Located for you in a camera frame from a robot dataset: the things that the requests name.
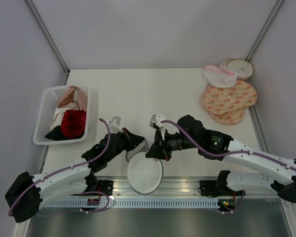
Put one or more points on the white plastic basket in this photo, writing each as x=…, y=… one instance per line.
x=47, y=111

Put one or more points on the pink beige bra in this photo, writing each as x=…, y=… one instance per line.
x=73, y=94

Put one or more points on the white mesh laundry bag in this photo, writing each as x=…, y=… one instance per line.
x=144, y=175

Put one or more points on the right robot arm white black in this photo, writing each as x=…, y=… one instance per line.
x=273, y=174

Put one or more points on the beige round laundry bag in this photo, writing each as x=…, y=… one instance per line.
x=242, y=68

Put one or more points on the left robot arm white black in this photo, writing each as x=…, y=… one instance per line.
x=30, y=193

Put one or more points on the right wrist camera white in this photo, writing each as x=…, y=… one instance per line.
x=156, y=123

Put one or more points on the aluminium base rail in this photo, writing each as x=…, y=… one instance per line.
x=187, y=187

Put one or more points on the white cloth in basket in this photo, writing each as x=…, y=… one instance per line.
x=59, y=113

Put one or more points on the white pink-trim mesh bag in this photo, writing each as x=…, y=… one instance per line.
x=219, y=78

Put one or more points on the black garment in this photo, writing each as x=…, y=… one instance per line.
x=59, y=134

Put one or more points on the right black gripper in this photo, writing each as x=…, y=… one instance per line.
x=162, y=150

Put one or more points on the floral orange laundry bag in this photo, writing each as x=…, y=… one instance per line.
x=228, y=105

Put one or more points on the white slotted cable duct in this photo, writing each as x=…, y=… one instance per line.
x=137, y=203

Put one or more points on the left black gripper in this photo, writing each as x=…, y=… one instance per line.
x=132, y=139

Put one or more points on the red bra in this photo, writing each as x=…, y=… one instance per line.
x=73, y=124

